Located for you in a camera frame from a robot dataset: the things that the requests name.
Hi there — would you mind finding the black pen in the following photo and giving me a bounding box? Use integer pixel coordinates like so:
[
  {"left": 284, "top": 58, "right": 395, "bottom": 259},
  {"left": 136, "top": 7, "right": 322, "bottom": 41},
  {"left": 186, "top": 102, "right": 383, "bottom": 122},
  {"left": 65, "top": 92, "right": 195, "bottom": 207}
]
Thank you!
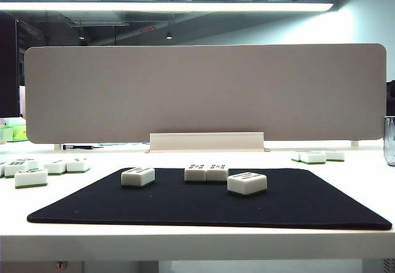
[{"left": 62, "top": 144, "right": 104, "bottom": 150}]

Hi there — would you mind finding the white bamboo-print mahjong tile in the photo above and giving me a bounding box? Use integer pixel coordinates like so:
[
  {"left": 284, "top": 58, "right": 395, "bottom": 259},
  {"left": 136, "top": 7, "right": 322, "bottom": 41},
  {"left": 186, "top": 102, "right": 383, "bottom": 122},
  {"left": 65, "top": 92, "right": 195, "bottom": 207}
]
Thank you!
[
  {"left": 120, "top": 167, "right": 156, "bottom": 190},
  {"left": 184, "top": 163, "right": 207, "bottom": 184},
  {"left": 227, "top": 172, "right": 268, "bottom": 197},
  {"left": 205, "top": 163, "right": 230, "bottom": 183}
]

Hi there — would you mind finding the green yellow package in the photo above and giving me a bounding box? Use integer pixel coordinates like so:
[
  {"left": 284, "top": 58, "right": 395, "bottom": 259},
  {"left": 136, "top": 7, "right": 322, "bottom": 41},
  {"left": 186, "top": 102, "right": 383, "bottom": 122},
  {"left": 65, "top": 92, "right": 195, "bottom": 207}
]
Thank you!
[{"left": 0, "top": 124, "right": 28, "bottom": 143}]

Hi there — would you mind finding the grey vented panel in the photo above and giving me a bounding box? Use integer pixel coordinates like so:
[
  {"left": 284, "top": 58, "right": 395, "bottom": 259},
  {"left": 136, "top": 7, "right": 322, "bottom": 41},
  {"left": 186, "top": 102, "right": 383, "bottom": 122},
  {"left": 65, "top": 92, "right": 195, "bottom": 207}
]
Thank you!
[{"left": 381, "top": 256, "right": 395, "bottom": 273}]

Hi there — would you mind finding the white bird-print mahjong tile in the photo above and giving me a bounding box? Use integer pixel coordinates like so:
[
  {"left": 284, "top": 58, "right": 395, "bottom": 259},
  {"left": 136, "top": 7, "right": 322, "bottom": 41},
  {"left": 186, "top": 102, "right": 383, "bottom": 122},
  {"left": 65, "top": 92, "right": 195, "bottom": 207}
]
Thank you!
[{"left": 14, "top": 168, "right": 49, "bottom": 190}]

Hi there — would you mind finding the beige desk divider panel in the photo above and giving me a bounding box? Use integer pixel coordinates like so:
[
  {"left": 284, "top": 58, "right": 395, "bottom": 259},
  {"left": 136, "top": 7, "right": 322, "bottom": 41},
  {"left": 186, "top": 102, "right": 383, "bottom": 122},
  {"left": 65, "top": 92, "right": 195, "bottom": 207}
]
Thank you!
[{"left": 23, "top": 43, "right": 388, "bottom": 145}]

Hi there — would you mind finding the clear glass cup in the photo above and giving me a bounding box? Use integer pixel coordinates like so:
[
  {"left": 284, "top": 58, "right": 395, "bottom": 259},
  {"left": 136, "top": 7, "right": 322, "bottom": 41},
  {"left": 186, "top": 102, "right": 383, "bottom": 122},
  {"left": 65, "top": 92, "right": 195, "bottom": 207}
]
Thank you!
[{"left": 383, "top": 115, "right": 395, "bottom": 166}]

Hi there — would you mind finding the black fabric mat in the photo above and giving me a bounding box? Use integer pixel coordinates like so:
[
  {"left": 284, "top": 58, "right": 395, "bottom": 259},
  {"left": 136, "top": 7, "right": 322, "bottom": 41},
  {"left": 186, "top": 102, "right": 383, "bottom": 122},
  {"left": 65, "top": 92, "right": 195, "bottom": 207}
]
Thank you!
[{"left": 27, "top": 167, "right": 393, "bottom": 231}]

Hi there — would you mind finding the black background object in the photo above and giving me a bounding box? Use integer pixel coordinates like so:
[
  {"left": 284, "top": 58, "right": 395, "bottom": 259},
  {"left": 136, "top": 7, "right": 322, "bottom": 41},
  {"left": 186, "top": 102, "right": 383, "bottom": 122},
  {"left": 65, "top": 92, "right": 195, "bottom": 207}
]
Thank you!
[{"left": 385, "top": 80, "right": 395, "bottom": 116}]

